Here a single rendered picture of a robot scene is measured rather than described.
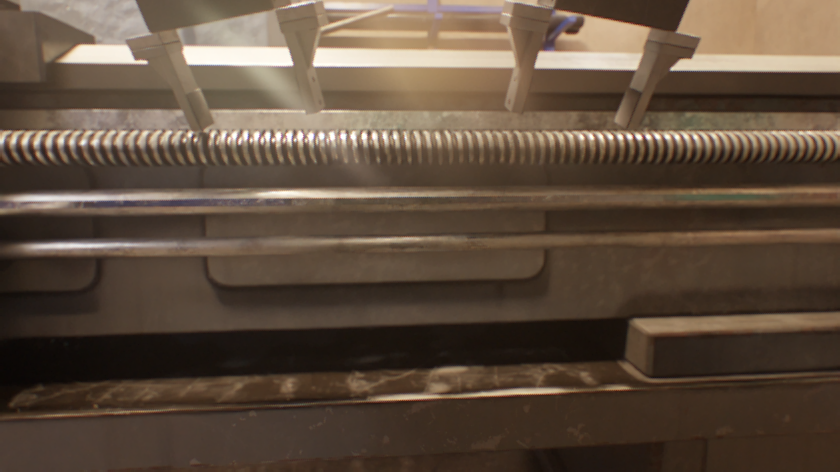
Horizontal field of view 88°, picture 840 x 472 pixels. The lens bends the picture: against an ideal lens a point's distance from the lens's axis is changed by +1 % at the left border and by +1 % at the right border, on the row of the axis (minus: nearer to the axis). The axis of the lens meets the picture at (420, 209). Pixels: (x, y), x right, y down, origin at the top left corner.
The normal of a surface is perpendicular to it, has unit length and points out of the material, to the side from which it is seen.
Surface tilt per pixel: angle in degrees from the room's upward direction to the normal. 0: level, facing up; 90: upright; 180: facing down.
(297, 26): 114
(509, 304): 90
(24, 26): 90
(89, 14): 90
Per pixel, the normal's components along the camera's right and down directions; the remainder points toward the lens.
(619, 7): 0.11, 0.49
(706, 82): 0.07, 0.10
